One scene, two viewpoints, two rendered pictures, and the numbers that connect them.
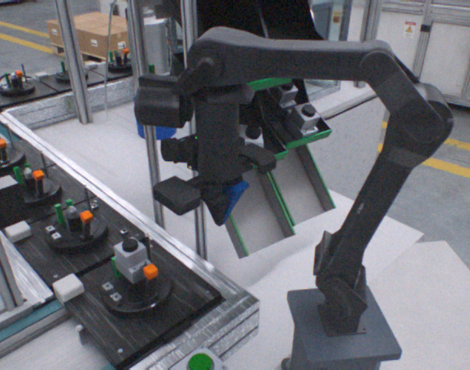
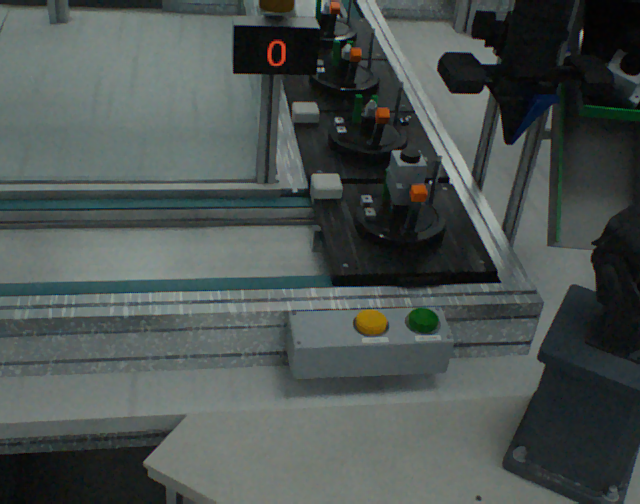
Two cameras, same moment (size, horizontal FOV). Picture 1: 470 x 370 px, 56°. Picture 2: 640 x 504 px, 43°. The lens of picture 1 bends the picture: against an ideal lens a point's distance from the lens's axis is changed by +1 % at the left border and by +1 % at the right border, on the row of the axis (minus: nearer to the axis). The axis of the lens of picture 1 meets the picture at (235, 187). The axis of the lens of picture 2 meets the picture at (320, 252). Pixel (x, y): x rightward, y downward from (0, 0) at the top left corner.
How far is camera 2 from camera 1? 0.40 m
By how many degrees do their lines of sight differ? 27
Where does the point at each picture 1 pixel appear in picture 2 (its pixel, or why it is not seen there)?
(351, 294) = (628, 286)
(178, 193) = (460, 66)
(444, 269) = not seen: outside the picture
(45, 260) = (318, 152)
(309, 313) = (581, 314)
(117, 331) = (353, 248)
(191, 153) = (501, 33)
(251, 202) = (605, 180)
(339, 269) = (624, 244)
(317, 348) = (561, 344)
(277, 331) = not seen: hidden behind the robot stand
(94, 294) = (350, 205)
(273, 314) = not seen: hidden behind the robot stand
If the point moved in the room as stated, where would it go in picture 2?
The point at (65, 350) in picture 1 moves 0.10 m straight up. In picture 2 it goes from (293, 249) to (297, 194)
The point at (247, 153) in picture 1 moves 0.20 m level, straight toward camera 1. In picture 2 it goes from (578, 63) to (494, 122)
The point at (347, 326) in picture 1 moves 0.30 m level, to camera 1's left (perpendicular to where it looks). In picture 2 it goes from (616, 340) to (384, 234)
